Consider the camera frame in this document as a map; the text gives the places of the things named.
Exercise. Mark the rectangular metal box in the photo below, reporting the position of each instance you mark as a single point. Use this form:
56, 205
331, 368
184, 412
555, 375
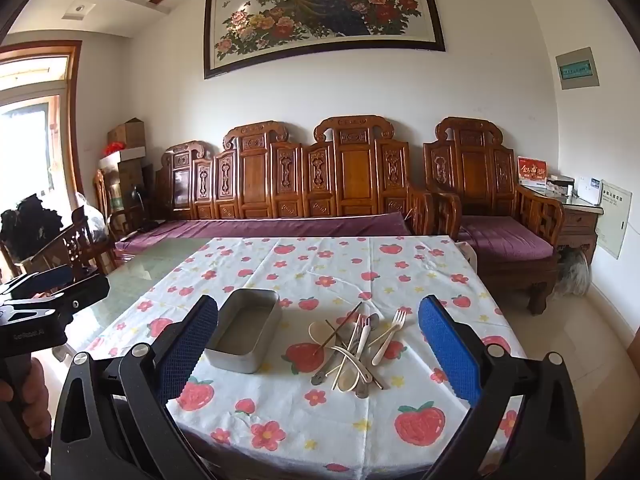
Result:
240, 327

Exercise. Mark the large metal spoon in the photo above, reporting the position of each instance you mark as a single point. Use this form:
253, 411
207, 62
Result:
362, 391

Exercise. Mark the red decoration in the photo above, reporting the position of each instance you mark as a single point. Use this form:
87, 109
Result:
113, 149

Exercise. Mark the flat black white box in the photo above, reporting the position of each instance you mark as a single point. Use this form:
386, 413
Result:
560, 181

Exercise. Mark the person's left hand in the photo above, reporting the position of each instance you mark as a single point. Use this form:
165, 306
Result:
40, 390

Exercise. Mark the small cardboard box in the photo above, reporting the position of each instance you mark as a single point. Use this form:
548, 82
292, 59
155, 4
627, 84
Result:
127, 132

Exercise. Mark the black cloth heap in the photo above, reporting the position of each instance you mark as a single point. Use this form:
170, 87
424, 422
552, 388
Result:
25, 225

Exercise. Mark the large cardboard box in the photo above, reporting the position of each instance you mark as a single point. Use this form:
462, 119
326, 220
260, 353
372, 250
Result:
135, 177

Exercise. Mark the wooden dining chair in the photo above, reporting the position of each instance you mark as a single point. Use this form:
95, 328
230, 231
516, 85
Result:
75, 245

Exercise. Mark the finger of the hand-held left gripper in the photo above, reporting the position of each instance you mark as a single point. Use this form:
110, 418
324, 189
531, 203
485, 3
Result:
85, 292
47, 279

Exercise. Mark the brown wooden chopstick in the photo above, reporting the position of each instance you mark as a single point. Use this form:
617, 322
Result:
381, 385

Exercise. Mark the small metal spoon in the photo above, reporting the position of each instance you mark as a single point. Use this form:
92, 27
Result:
373, 318

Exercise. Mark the long purple sofa cushion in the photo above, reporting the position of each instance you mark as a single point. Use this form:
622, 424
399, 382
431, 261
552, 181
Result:
250, 227

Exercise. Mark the wooden door frame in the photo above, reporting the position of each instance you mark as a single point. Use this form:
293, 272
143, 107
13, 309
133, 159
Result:
75, 110

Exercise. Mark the square recessed ceiling light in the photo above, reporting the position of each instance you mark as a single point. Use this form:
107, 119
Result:
80, 8

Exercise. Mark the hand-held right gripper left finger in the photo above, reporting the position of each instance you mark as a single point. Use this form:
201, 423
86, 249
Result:
192, 340

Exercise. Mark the grey fluffy mop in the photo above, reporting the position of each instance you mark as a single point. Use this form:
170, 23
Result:
575, 272

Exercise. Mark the white metal panel door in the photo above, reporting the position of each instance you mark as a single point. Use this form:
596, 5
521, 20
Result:
612, 220

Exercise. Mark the strawberry print tablecloth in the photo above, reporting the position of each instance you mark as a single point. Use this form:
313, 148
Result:
350, 270

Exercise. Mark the white plastic spoon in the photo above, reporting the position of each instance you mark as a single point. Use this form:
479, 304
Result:
318, 333
345, 382

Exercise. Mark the wooden side table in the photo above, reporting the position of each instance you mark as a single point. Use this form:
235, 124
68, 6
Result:
580, 222

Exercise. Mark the white desktop device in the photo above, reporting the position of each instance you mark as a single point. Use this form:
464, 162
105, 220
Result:
587, 190

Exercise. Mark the grey wall electrical box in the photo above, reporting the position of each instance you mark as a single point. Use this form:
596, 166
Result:
577, 67

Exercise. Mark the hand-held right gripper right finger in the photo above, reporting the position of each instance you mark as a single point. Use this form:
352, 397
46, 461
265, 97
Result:
450, 350

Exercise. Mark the white plastic fork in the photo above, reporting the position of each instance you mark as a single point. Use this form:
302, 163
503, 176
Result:
385, 347

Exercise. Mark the metal fork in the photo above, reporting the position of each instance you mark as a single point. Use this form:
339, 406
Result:
361, 320

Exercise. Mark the clear plastic bag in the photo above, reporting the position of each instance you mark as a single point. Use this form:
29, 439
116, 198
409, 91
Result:
92, 220

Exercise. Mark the red gift box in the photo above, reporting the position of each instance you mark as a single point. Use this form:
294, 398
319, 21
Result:
531, 170

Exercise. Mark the square purple seat cushion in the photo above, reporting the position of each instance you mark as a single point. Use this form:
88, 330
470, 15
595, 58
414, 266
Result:
500, 237

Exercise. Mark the long carved wooden sofa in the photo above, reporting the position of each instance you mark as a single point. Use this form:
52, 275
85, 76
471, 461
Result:
255, 170

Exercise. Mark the framed peacock painting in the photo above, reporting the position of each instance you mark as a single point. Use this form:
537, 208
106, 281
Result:
325, 10

